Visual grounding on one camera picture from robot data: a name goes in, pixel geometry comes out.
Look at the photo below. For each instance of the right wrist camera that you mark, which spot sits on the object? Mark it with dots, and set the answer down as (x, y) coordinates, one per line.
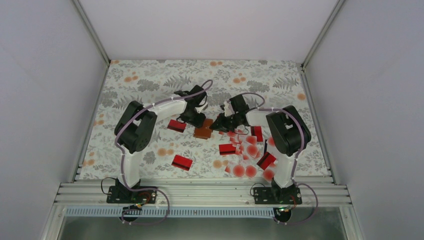
(227, 108)

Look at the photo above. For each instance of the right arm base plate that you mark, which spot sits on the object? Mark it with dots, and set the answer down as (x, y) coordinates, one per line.
(277, 196)

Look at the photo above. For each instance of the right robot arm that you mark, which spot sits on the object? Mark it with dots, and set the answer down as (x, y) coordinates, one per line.
(288, 131)

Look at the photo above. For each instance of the red card centre pile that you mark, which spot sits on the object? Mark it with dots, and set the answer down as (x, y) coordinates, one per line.
(226, 149)

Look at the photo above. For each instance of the white card red circle bottom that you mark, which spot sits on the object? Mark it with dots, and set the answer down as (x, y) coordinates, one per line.
(250, 171)

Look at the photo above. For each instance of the red card black stripe pile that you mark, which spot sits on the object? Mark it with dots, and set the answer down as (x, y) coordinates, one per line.
(256, 131)

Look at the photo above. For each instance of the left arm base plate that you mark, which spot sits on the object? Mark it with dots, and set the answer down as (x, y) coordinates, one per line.
(121, 195)

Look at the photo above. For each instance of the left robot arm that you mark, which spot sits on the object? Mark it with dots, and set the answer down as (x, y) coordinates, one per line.
(134, 130)

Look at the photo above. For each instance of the red card lower left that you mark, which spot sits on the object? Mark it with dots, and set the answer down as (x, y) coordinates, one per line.
(182, 162)

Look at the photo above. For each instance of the red card lower right pile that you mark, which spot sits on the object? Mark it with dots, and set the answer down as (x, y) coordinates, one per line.
(266, 160)

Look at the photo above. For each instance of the red card upper left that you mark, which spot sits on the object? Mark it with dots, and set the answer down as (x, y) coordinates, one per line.
(177, 126)

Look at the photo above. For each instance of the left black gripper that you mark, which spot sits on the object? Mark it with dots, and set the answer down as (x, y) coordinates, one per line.
(198, 123)

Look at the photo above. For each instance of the aluminium rail frame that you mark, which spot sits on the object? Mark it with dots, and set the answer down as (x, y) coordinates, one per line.
(205, 194)

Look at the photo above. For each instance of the brown leather card holder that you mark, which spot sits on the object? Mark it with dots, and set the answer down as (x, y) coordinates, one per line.
(204, 132)

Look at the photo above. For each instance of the floral patterned table mat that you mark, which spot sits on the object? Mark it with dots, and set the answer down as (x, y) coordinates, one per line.
(270, 83)

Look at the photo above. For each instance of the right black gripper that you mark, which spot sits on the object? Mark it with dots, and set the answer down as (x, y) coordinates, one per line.
(220, 125)

